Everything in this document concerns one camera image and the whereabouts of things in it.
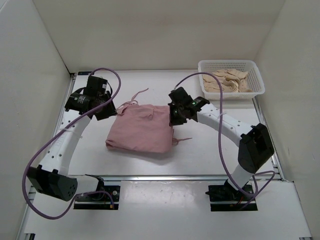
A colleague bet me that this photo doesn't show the pink trousers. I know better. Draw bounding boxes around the pink trousers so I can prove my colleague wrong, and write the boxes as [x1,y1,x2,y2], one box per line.
[105,89,190,154]

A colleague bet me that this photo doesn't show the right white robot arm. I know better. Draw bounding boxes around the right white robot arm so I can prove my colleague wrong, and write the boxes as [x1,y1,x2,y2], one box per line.
[169,87,275,200]

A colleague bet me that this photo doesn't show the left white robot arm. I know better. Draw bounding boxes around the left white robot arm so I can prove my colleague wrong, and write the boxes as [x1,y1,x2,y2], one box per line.
[26,76,117,202]

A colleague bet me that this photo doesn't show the beige trousers in basket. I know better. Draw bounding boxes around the beige trousers in basket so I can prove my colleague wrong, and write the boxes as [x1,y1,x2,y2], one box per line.
[202,69,253,93]

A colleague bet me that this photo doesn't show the white plastic basket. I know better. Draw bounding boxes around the white plastic basket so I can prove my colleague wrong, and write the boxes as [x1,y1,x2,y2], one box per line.
[198,59,265,100]

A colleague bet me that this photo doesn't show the front aluminium rail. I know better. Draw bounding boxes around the front aluminium rail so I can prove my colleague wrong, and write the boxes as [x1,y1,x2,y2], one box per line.
[68,174,283,183]

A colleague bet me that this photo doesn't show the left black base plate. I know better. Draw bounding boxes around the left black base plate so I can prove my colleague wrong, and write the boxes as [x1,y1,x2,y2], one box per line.
[73,178,121,211]

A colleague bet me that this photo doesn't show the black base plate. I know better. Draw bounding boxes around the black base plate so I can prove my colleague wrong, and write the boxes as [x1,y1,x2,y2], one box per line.
[73,178,121,211]
[205,185,258,212]

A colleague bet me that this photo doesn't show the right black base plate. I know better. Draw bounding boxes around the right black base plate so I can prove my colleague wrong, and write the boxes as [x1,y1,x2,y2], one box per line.
[205,185,258,212]

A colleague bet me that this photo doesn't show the left aluminium rail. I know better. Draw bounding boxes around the left aluminium rail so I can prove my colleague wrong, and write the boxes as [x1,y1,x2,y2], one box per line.
[15,72,78,240]

